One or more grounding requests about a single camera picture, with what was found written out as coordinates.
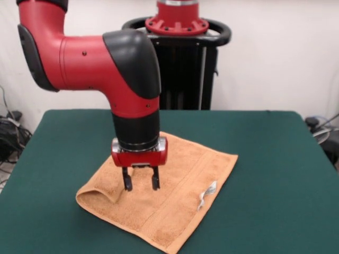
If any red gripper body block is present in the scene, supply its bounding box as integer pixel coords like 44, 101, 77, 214
110, 137, 168, 168

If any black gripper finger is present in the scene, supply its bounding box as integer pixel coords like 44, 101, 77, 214
150, 165, 161, 191
121, 166, 133, 192

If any orange terry towel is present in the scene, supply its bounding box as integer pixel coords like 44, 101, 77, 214
76, 131, 238, 254

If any dark green table cloth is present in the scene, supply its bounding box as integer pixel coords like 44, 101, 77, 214
0, 110, 339, 254

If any black floor object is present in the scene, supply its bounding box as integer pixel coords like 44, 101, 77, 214
322, 132, 339, 170

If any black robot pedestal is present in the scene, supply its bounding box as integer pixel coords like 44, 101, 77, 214
121, 17, 233, 111

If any black cable tangle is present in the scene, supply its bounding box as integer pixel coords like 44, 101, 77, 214
0, 110, 34, 164

